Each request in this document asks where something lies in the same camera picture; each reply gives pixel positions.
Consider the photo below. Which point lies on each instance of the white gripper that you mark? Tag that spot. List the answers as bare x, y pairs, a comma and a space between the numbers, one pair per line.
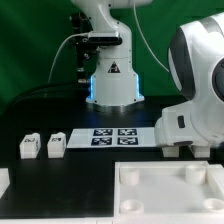
175, 128

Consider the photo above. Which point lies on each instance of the white square table top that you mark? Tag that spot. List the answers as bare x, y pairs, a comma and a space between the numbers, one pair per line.
173, 192

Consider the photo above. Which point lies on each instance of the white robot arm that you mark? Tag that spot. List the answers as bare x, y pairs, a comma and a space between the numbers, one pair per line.
196, 63

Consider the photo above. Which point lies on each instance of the white sheet with markers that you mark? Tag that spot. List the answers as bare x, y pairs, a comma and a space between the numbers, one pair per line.
112, 137

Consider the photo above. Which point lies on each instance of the white right edge block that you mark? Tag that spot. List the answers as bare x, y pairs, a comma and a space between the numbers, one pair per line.
215, 180

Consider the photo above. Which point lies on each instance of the white edge block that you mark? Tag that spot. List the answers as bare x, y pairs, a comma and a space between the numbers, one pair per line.
4, 180
215, 180

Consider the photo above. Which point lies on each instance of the white left edge block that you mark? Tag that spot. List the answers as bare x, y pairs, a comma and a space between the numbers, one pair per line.
4, 180

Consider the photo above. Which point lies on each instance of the black camera on stand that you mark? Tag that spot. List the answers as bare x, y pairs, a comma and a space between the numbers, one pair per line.
84, 49

